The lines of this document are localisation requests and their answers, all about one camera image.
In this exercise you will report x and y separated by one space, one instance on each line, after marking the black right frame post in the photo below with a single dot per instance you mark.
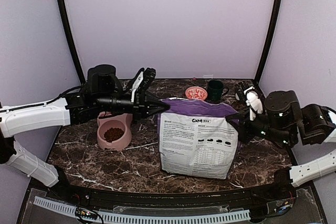
268 40

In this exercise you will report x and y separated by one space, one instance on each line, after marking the black front table rail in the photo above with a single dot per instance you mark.
239 198

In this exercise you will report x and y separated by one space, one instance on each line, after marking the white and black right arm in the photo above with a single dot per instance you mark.
280 119

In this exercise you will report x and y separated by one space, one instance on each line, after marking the pink double pet bowl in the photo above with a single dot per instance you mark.
106 121

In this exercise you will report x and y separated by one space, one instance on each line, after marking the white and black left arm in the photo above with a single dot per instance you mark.
102 92

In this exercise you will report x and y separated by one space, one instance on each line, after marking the black frame post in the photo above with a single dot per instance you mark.
70 40
268 40

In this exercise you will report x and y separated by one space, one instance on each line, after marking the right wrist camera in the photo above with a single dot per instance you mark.
250 96

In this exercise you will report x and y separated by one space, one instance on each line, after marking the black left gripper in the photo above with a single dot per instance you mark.
143 106

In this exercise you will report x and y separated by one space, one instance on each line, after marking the red patterned white bowl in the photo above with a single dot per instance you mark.
196 93

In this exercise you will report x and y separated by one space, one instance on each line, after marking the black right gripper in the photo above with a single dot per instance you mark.
243 124

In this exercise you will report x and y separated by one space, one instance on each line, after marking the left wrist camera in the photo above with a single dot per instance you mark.
142 81

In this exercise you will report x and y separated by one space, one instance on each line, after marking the brown pet food kibble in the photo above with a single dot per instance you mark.
113 134

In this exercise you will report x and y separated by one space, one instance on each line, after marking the white slotted cable duct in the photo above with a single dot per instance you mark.
142 215

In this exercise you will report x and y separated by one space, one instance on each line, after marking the purple pet food bag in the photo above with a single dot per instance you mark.
195 138

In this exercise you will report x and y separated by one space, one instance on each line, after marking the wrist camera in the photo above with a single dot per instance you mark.
142 81
250 96

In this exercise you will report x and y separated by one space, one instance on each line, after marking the black left frame post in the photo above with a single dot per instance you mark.
70 40

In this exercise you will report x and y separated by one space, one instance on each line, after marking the dark green mug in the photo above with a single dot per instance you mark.
216 90

